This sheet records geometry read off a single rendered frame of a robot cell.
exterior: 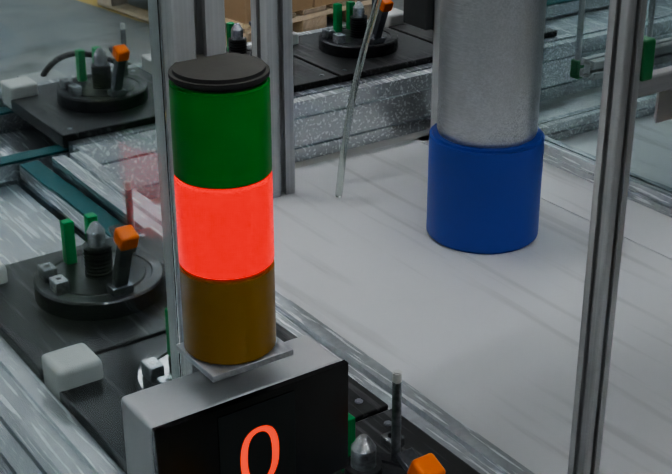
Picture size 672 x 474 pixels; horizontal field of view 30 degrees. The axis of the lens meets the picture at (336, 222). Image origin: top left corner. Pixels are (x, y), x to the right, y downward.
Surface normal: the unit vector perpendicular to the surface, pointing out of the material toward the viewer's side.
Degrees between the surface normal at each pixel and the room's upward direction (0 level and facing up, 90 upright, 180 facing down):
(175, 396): 0
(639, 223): 0
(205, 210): 90
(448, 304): 0
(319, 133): 90
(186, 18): 90
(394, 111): 90
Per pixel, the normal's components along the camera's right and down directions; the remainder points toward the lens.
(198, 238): -0.46, 0.36
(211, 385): 0.00, -0.91
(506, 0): 0.07, 0.41
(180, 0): 0.57, 0.34
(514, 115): 0.35, 0.39
